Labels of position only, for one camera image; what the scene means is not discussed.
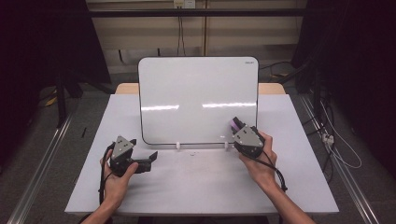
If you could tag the white wall socket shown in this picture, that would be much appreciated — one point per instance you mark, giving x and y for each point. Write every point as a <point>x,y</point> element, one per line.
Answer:
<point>184,3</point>

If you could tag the white whiteboard with black frame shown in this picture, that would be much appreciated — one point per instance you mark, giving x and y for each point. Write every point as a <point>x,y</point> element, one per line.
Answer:
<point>199,84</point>

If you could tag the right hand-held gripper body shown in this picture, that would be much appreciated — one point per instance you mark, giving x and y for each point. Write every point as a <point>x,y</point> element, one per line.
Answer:
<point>249,140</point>

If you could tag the person's right hand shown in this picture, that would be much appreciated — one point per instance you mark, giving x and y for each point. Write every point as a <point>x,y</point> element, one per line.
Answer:
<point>261,168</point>

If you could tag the black curtain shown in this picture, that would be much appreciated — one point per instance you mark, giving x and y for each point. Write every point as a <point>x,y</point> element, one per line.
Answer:
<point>358,62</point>
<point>40,46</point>

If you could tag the black metal stand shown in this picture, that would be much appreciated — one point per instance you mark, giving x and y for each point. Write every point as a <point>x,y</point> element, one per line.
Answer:
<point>317,84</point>
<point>60,99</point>

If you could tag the aluminium floor rail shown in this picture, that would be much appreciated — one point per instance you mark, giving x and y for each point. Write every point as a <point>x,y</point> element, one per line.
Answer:
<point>348,183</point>
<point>40,174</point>

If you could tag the small black floor object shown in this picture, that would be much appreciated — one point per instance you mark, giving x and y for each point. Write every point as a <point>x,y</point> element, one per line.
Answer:
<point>83,132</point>

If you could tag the person's left hand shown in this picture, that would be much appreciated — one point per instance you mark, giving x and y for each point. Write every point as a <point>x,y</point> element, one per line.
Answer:
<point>115,188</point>

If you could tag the white whiteboard support clip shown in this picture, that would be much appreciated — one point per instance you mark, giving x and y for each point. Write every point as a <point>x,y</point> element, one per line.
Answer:
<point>226,145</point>
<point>178,145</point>

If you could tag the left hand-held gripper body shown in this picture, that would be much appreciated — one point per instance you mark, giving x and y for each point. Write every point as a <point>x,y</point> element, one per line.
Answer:
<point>120,151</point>

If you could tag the black horizontal bar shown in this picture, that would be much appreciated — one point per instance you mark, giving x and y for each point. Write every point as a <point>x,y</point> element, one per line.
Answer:
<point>193,12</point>

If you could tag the yellow floor object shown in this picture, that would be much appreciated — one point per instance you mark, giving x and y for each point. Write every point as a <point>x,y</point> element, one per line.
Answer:
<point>51,101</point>

